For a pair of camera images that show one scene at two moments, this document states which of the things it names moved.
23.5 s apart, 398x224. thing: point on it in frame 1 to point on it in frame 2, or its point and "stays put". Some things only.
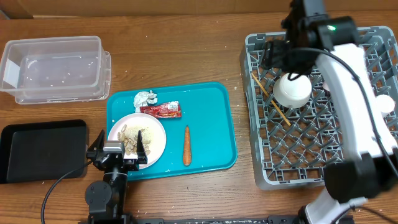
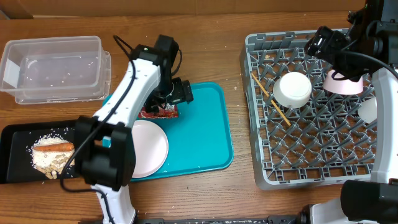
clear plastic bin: [63, 65] stays put
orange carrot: [187, 151] to [58, 147]
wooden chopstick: [272, 100] stays put
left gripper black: [133, 164] to [183, 91]
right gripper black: [279, 63] to [333, 43]
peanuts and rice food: [129, 136] to [51, 163]
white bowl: [293, 93] stays put
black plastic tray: [41, 152] stays put
